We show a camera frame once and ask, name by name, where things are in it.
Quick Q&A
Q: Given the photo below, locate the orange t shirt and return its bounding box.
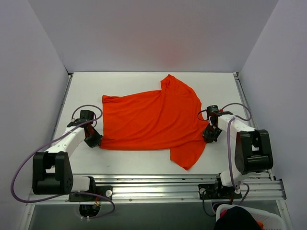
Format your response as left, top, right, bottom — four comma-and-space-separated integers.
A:
100, 74, 208, 170

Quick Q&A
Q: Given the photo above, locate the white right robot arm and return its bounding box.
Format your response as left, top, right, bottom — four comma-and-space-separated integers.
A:
203, 113, 274, 198

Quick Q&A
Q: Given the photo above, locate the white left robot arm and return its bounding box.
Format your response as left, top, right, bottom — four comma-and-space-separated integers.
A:
32, 123, 103, 201

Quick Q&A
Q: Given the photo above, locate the black garment in basket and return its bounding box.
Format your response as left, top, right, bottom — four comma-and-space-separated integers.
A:
213, 207, 261, 230

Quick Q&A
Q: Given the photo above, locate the white laundry basket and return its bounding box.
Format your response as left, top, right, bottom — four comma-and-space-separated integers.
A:
214, 204, 286, 230

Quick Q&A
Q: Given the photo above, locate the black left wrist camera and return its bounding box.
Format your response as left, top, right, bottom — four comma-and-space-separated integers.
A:
79, 110, 95, 121

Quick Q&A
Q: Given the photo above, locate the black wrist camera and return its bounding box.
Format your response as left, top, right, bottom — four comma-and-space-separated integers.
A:
79, 110, 95, 121
206, 105, 219, 116

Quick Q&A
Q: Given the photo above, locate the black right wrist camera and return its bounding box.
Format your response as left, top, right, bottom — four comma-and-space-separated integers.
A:
206, 105, 219, 116

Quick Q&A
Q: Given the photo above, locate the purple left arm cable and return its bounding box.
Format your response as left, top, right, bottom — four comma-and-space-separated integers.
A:
11, 104, 116, 219

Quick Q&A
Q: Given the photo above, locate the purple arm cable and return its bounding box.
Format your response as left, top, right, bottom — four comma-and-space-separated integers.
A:
222, 103, 253, 208
11, 104, 116, 219

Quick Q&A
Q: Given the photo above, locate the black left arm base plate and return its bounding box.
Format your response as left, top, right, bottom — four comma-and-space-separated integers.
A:
68, 185, 113, 202

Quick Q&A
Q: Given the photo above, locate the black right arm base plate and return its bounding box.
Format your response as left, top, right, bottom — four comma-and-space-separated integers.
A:
198, 179, 242, 200

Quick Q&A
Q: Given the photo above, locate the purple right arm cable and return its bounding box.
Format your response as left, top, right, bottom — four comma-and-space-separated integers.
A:
222, 103, 253, 208

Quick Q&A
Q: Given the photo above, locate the aluminium rail frame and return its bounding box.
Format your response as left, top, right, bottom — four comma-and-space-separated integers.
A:
19, 71, 292, 230

